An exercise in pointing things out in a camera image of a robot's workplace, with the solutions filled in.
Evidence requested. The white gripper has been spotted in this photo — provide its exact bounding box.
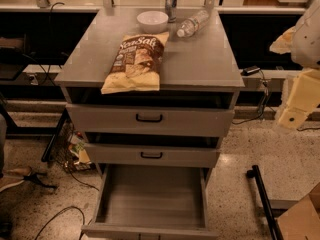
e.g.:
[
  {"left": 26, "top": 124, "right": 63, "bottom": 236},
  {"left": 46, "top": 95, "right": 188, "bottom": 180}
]
[{"left": 269, "top": 0, "right": 320, "bottom": 131}]

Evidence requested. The brown sea salt chip bag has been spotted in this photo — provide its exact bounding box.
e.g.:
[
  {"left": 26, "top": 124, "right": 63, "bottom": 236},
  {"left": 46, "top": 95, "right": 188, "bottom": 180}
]
[{"left": 101, "top": 32, "right": 169, "bottom": 94}]

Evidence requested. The grey drawer cabinet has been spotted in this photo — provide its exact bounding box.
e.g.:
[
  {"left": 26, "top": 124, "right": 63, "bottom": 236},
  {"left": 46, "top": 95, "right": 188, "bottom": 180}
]
[{"left": 55, "top": 8, "right": 244, "bottom": 177}]

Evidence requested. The grey middle drawer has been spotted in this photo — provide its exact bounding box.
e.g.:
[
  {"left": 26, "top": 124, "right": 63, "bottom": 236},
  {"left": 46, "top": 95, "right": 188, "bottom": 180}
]
[{"left": 85, "top": 143, "right": 219, "bottom": 168}]

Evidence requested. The grey drawer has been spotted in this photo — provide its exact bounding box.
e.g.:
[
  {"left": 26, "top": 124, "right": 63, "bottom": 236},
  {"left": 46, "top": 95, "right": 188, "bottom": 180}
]
[
  {"left": 82, "top": 165, "right": 218, "bottom": 240},
  {"left": 85, "top": 143, "right": 219, "bottom": 168},
  {"left": 66, "top": 104, "right": 234, "bottom": 137}
]

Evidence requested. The grey bottom drawer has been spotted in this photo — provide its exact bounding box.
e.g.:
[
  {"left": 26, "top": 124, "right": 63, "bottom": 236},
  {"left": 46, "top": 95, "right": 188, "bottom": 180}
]
[{"left": 82, "top": 165, "right": 218, "bottom": 240}]

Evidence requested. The grey top drawer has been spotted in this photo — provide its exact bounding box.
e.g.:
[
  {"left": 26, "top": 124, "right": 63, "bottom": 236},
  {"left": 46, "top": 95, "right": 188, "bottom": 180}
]
[{"left": 66, "top": 104, "right": 234, "bottom": 137}]

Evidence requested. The black power adapter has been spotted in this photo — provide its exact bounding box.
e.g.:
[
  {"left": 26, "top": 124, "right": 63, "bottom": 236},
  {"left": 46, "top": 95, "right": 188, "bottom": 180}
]
[{"left": 241, "top": 66, "right": 260, "bottom": 76}]

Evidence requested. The clear plastic water bottle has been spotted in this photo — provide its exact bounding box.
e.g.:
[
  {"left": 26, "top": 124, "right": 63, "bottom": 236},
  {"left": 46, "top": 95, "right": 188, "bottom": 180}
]
[{"left": 177, "top": 10, "right": 209, "bottom": 38}]

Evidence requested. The silver drink can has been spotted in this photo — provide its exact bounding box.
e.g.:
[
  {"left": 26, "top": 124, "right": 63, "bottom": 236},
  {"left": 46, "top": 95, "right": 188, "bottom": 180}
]
[{"left": 165, "top": 0, "right": 177, "bottom": 22}]

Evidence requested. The white ceramic bowl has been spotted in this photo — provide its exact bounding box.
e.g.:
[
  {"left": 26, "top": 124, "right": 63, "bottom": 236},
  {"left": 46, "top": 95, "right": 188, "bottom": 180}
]
[{"left": 137, "top": 11, "right": 168, "bottom": 34}]

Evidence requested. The cardboard box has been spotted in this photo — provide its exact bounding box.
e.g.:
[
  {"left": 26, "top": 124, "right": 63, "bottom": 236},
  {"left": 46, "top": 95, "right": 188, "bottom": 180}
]
[{"left": 277, "top": 183, "right": 320, "bottom": 240}]

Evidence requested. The black metal cart frame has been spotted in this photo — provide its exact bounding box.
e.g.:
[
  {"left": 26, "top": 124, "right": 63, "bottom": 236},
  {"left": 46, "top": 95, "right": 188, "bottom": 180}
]
[{"left": 246, "top": 165, "right": 283, "bottom": 240}]

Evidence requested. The black wire basket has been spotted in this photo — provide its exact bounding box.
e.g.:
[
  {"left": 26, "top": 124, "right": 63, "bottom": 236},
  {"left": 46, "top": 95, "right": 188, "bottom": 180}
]
[{"left": 50, "top": 120, "right": 95, "bottom": 173}]

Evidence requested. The black floor cable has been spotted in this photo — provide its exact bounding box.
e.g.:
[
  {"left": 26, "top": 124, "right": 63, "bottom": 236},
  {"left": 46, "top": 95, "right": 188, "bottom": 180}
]
[{"left": 34, "top": 205, "right": 86, "bottom": 240}]

